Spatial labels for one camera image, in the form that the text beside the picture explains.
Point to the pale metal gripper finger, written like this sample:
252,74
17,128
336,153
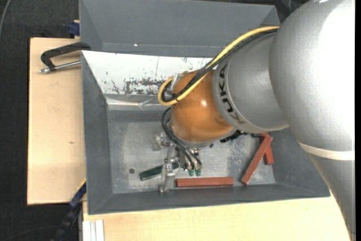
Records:
166,180
171,155

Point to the dark green flat block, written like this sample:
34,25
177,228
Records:
149,173

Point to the red-brown flat block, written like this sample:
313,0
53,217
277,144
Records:
270,156
255,162
204,181

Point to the pale wood flat board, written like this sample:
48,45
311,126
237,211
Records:
53,121

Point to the grey metal bin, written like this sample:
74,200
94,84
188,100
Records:
169,22

